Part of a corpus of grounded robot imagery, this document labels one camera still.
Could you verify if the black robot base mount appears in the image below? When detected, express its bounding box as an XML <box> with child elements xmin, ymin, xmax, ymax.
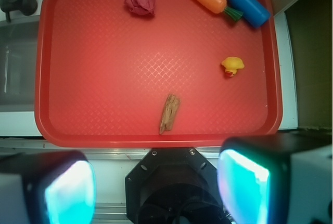
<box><xmin>125</xmin><ymin>148</ymin><xmax>231</xmax><ymax>223</ymax></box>

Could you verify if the yellow rubber duck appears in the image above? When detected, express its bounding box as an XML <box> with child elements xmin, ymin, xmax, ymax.
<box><xmin>221</xmin><ymin>57</ymin><xmax>245</xmax><ymax>77</ymax></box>

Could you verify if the brown wood piece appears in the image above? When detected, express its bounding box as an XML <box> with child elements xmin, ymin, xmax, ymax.
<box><xmin>159</xmin><ymin>94</ymin><xmax>181</xmax><ymax>135</ymax></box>

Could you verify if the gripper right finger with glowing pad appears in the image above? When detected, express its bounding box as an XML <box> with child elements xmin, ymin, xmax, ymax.
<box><xmin>217</xmin><ymin>133</ymin><xmax>332</xmax><ymax>223</ymax></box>

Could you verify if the crumpled red paper ball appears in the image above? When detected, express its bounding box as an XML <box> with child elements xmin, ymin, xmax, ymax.
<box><xmin>124</xmin><ymin>0</ymin><xmax>156</xmax><ymax>16</ymax></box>

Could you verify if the red plastic tray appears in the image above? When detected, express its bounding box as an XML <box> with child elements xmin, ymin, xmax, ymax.
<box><xmin>35</xmin><ymin>0</ymin><xmax>283</xmax><ymax>148</ymax></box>

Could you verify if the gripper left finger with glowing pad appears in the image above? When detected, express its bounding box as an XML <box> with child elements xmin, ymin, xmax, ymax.
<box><xmin>1</xmin><ymin>151</ymin><xmax>96</xmax><ymax>223</ymax></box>

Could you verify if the blue toy bottle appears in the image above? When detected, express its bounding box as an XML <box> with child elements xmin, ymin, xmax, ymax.
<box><xmin>229</xmin><ymin>0</ymin><xmax>271</xmax><ymax>28</ymax></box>

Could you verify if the grey sink basin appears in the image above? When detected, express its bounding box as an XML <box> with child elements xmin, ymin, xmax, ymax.
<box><xmin>1</xmin><ymin>22</ymin><xmax>39</xmax><ymax>112</ymax></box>

